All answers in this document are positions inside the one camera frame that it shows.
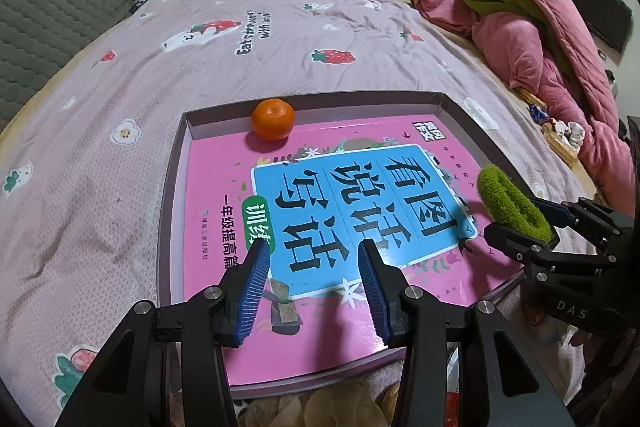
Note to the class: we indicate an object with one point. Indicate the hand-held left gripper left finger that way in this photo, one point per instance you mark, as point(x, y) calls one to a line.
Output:
point(252, 292)

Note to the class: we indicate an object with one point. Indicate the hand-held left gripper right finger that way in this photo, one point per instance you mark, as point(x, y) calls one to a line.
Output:
point(372, 292)

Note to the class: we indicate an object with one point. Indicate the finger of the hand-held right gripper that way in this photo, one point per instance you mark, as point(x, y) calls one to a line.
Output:
point(552, 209)
point(515, 243)

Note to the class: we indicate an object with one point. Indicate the pink printed cardboard box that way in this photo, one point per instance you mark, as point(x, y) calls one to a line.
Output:
point(215, 187)

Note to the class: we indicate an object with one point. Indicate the red and white packet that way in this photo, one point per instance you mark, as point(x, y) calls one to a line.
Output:
point(452, 399)

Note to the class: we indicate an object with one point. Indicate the white patterned scrunchie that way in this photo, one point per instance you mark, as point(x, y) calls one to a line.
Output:
point(570, 134)

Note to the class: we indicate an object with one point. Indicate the blue snack packet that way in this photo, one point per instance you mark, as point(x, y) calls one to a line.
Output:
point(539, 112)

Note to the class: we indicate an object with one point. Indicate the yellow wafer packet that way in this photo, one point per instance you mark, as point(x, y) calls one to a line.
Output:
point(529, 97)

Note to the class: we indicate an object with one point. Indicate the orange mandarin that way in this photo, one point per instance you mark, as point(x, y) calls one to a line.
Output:
point(272, 119)

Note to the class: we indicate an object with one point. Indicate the pink quilt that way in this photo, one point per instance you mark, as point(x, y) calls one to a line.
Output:
point(505, 42)

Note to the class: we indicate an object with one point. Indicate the black television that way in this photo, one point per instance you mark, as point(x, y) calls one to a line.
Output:
point(600, 12)

